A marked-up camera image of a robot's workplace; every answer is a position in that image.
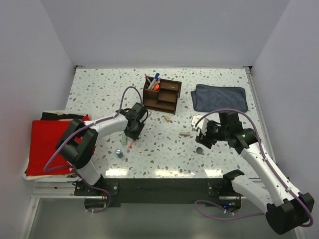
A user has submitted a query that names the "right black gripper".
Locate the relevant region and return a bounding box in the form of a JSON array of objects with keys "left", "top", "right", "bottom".
[{"left": 195, "top": 120, "right": 229, "bottom": 149}]

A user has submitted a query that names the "grey round cap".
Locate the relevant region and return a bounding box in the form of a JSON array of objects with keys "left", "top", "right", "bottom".
[{"left": 196, "top": 147, "right": 203, "bottom": 154}]

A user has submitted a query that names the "blue battery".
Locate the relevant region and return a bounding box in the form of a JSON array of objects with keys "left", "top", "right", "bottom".
[{"left": 115, "top": 149, "right": 124, "bottom": 158}]

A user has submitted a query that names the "brown wooden desk organizer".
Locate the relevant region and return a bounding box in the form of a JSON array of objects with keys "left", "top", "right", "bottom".
[{"left": 142, "top": 77, "right": 182, "bottom": 115}]

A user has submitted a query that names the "orange black highlighter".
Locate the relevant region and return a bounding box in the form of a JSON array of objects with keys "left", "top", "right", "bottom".
[{"left": 153, "top": 84, "right": 160, "bottom": 91}]

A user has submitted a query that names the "red gel pen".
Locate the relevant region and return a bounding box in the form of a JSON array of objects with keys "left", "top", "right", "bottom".
[{"left": 145, "top": 74, "right": 152, "bottom": 86}]

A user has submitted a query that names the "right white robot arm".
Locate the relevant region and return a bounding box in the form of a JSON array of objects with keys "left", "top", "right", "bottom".
[{"left": 191, "top": 109, "right": 315, "bottom": 235}]

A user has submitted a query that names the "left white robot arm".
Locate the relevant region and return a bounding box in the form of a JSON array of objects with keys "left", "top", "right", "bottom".
[{"left": 56, "top": 103, "right": 148, "bottom": 195}]

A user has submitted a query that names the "light green stapler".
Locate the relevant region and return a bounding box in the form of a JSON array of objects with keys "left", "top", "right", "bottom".
[{"left": 121, "top": 133, "right": 128, "bottom": 145}]

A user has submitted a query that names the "wooden clothespin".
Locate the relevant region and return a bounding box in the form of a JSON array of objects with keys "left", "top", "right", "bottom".
[{"left": 179, "top": 132, "right": 190, "bottom": 136}]

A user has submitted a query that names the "dark blue folded towel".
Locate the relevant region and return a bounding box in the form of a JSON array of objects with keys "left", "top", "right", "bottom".
[{"left": 191, "top": 84, "right": 248, "bottom": 113}]

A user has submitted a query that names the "white tray with cloths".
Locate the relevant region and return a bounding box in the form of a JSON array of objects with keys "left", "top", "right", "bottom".
[{"left": 23, "top": 111, "right": 86, "bottom": 182}]

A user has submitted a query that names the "red cloth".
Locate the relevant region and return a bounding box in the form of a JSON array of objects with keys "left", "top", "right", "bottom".
[{"left": 26, "top": 112, "right": 91, "bottom": 176}]

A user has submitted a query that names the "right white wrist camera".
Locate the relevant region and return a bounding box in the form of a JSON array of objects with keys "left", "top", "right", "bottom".
[{"left": 191, "top": 115, "right": 208, "bottom": 134}]

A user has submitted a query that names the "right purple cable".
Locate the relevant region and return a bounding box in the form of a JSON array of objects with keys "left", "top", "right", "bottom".
[{"left": 194, "top": 108, "right": 314, "bottom": 228}]

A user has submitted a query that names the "purple cable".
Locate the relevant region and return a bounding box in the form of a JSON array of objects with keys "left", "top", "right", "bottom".
[
  {"left": 43, "top": 86, "right": 144, "bottom": 214},
  {"left": 194, "top": 108, "right": 314, "bottom": 228}
]

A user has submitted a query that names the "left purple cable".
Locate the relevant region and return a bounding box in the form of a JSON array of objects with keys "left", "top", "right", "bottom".
[{"left": 43, "top": 86, "right": 144, "bottom": 214}]

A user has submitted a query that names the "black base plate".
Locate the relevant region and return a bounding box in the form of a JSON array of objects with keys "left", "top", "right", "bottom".
[{"left": 73, "top": 178, "right": 242, "bottom": 211}]

